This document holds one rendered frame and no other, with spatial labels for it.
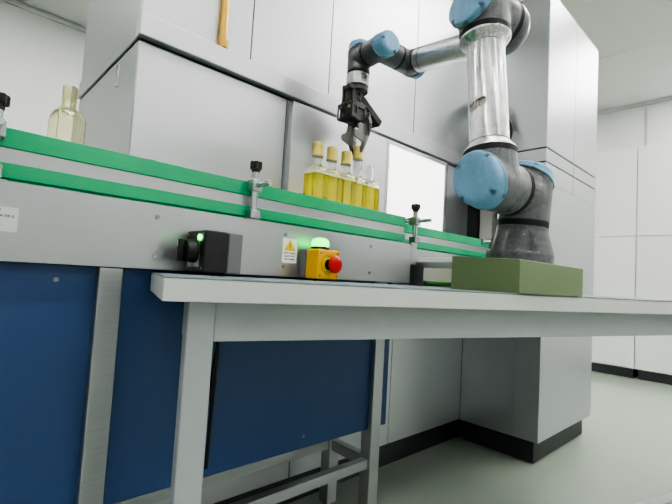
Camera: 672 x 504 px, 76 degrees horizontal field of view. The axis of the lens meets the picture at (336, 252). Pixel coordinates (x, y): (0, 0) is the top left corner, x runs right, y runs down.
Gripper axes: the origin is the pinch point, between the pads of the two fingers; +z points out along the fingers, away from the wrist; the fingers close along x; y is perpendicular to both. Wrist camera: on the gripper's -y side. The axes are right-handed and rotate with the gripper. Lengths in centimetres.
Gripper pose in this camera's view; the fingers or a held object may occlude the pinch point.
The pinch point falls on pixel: (358, 149)
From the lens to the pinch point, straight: 145.8
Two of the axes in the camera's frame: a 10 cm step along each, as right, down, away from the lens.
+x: 6.8, 0.0, -7.3
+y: -7.3, -0.8, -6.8
